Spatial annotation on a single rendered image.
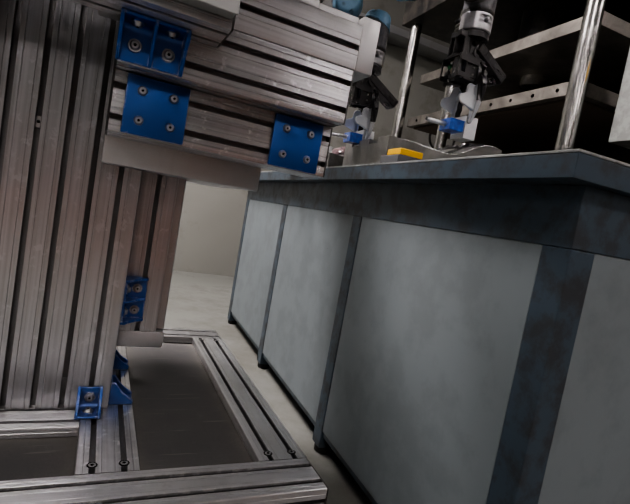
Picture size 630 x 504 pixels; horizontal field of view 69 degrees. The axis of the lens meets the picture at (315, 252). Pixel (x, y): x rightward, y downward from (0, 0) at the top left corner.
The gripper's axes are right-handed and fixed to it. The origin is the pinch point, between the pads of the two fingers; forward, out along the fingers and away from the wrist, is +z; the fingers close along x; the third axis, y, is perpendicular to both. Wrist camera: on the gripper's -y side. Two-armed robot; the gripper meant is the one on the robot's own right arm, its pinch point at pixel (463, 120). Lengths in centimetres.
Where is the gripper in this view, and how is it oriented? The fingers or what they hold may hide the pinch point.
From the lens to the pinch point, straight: 124.5
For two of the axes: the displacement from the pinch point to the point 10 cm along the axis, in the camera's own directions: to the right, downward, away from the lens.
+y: -9.1, -1.4, -3.8
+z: -1.8, 9.8, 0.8
